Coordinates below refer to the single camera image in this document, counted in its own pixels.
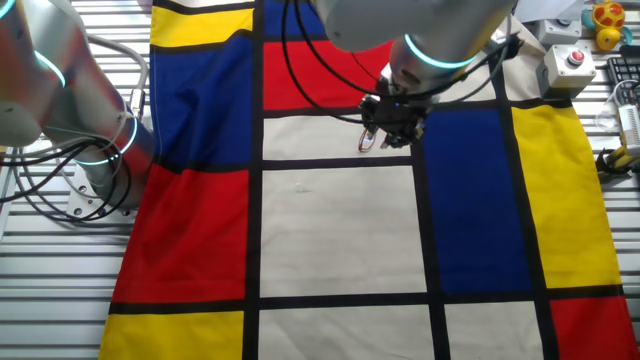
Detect small silver ribbed camera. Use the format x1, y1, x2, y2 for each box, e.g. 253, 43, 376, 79
618, 103, 640, 156

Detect black keyboard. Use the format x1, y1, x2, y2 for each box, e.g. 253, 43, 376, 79
606, 56, 640, 104

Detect grey emergency stop box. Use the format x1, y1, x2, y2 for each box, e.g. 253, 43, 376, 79
535, 44, 598, 100

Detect grey switch box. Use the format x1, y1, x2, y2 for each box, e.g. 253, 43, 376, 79
534, 17, 584, 49

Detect yellow turtle toy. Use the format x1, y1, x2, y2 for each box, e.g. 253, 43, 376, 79
581, 0, 634, 52

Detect brown thin-framed glasses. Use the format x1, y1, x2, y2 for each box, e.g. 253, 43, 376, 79
357, 127, 378, 154

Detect yellow black clamp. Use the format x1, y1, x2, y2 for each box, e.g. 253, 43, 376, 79
594, 144, 640, 176

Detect colour block tablecloth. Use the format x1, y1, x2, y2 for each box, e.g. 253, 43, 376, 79
98, 0, 640, 360

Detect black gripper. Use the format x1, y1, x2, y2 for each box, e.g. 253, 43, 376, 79
358, 94, 427, 151

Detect grey robot hose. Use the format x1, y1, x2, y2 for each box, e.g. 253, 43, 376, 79
87, 34, 151, 121

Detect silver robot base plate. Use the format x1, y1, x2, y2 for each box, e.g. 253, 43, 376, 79
64, 164, 139, 227

